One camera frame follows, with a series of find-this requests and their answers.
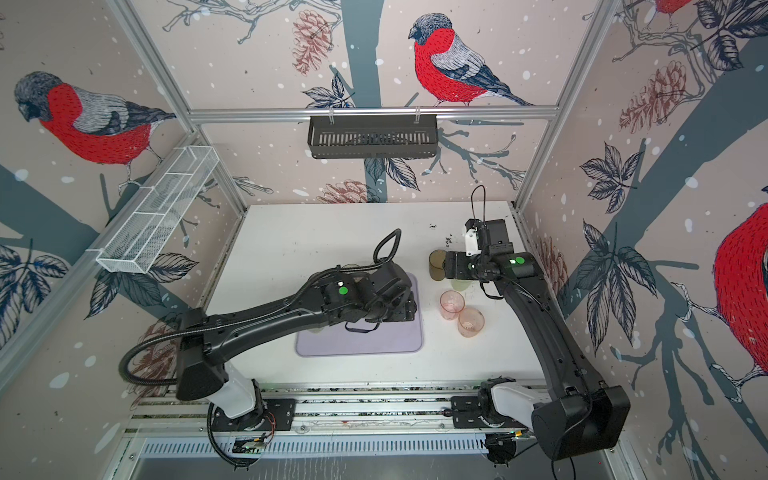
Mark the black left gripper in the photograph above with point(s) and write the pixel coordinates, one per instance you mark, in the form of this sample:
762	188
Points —
407	310

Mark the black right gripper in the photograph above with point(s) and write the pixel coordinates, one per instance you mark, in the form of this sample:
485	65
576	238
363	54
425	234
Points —
457	260

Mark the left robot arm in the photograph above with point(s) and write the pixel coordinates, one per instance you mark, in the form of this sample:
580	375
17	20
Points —
334	296

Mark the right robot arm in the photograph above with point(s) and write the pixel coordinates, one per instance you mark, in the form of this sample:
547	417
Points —
577	412

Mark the lilac plastic tray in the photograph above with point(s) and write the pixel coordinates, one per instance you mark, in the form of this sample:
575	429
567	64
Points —
360	338

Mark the pale green textured glass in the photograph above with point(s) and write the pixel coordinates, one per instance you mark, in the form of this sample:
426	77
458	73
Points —
460	285

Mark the amber textured glass right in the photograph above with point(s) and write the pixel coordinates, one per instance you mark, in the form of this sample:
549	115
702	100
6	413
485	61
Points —
436	265

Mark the pink glass upper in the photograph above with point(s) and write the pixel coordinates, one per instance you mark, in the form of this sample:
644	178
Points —
451	304

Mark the pink glass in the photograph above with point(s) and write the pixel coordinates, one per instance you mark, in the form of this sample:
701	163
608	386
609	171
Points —
451	304
470	322

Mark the pink glass lower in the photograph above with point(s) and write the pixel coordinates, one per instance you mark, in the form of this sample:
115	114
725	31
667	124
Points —
470	322

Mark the black hanging basket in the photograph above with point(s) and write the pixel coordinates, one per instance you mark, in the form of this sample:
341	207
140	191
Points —
373	136

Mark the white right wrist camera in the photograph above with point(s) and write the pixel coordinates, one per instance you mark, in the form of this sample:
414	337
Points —
471	238

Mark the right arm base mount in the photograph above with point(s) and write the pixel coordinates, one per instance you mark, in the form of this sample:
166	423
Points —
479	409

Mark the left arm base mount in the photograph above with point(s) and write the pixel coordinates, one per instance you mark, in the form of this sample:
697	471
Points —
277	415

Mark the white wire mesh basket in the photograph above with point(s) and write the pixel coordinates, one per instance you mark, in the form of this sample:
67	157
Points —
142	236

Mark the horizontal aluminium rail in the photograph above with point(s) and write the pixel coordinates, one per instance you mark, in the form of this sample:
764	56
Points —
497	112

